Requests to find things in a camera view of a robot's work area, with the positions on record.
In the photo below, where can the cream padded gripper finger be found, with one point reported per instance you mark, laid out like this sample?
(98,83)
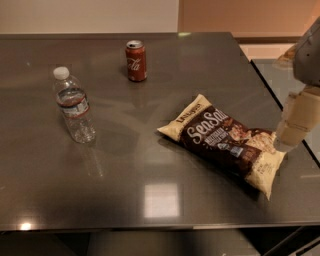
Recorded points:
(301,113)

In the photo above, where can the clear plastic water bottle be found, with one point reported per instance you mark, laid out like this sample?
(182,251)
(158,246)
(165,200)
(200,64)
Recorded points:
(74,105)

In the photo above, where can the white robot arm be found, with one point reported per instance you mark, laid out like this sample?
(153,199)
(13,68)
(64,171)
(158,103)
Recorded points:
(306,61)

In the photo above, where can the brown cream chip bag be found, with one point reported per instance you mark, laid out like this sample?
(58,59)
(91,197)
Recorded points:
(212,134)

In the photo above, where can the red cola can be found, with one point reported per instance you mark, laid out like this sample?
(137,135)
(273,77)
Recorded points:
(136,60)

